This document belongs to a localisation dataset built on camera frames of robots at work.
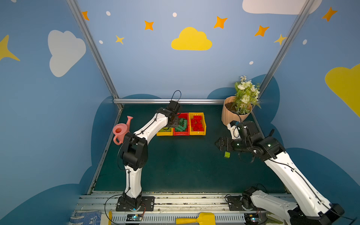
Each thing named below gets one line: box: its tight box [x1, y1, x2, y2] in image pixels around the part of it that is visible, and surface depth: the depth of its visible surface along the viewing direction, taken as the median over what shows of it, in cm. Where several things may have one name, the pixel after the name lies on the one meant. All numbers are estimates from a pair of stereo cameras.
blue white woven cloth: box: [69, 210, 102, 225], surface depth 70 cm
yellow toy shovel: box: [175, 212, 217, 225], surface depth 70 cm
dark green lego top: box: [179, 117, 186, 126], surface depth 109 cm
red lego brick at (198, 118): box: [193, 115, 203, 122], surface depth 110 cm
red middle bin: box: [172, 112, 190, 136], surface depth 103 cm
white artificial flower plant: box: [232, 75, 262, 115], surface depth 95 cm
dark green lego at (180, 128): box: [174, 124, 187, 132], surface depth 106 cm
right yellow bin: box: [188, 112, 207, 136], surface depth 104 cm
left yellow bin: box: [156, 127, 174, 137], surface depth 103 cm
